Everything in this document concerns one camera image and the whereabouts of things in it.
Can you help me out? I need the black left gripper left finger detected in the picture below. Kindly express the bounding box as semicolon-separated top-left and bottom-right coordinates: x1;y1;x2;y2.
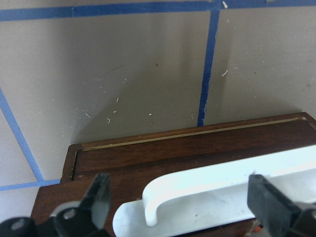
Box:
51;173;111;237

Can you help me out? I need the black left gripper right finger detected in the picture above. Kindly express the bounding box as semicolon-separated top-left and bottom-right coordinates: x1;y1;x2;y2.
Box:
247;174;316;237

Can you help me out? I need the light wooden drawer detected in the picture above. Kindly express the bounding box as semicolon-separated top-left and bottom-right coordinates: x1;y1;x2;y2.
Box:
113;146;316;237

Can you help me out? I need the dark wooden cabinet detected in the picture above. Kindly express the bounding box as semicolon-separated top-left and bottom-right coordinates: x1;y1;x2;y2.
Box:
31;113;316;234

